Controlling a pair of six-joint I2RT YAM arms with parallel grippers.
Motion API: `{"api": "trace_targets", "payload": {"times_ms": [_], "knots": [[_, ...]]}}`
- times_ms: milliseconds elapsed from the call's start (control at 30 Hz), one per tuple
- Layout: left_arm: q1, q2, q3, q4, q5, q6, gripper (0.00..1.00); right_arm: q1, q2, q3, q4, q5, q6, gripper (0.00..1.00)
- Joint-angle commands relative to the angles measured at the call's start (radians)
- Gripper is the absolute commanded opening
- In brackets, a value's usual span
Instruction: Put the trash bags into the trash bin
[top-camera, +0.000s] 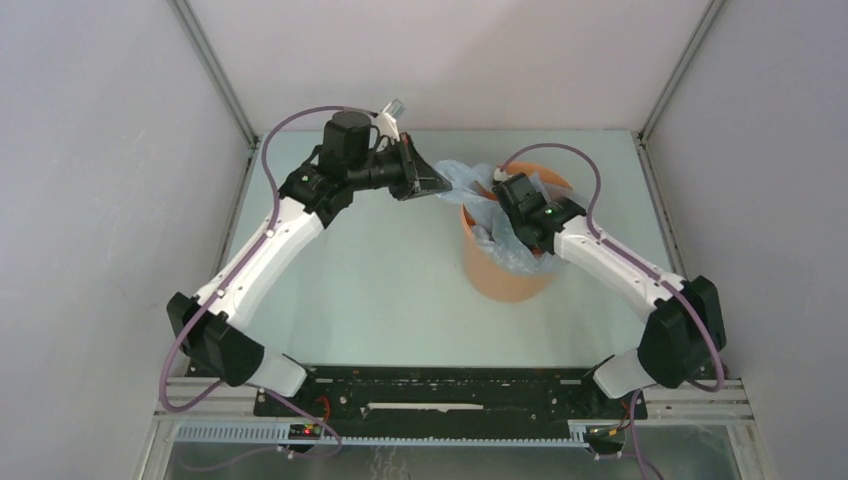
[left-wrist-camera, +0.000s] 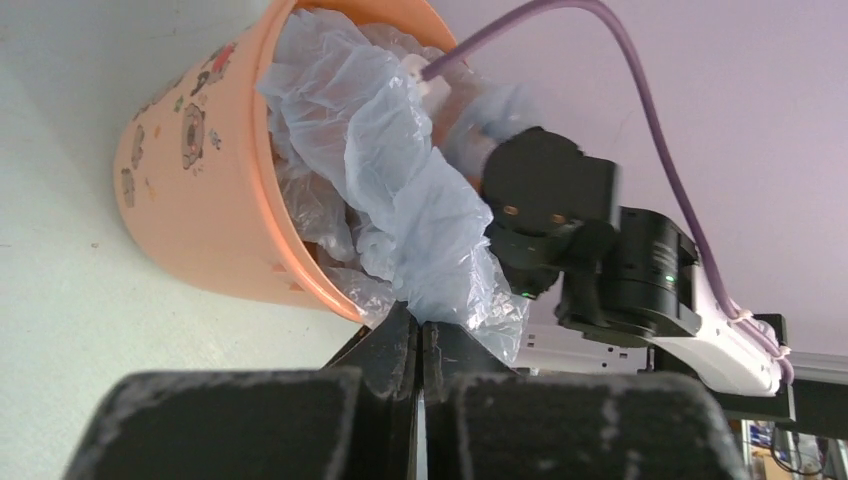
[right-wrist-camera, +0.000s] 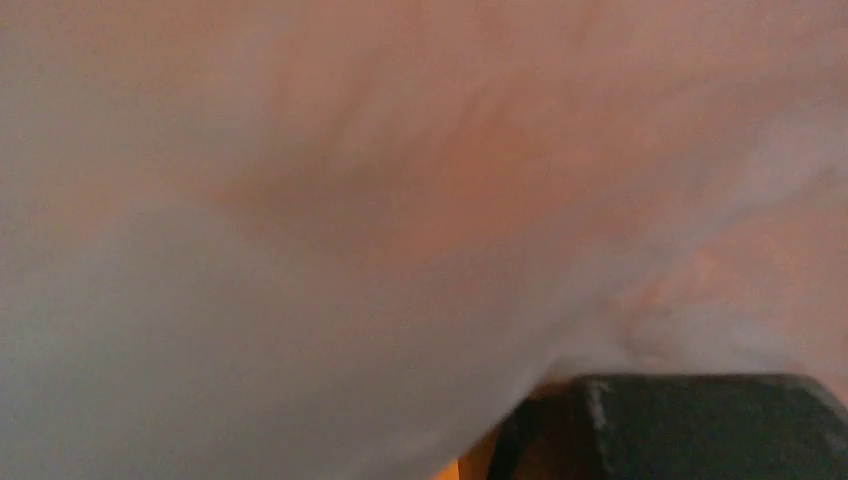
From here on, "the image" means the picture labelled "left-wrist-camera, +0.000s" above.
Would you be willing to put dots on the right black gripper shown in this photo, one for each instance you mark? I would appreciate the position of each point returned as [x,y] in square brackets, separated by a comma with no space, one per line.
[555,210]

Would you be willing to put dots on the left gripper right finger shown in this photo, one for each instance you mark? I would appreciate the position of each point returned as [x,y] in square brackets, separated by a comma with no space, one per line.
[485,421]

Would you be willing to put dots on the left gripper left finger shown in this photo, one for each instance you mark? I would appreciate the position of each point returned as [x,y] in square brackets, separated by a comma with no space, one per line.
[354,418]

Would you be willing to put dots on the blue plastic trash bag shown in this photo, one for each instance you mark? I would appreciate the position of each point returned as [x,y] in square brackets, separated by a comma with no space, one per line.
[381,175]

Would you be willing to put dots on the orange trash bin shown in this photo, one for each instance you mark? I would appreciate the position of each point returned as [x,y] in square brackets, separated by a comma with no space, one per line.
[195,180]

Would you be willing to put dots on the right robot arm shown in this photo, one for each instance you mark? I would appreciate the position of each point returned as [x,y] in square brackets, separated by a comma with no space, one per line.
[628,277]

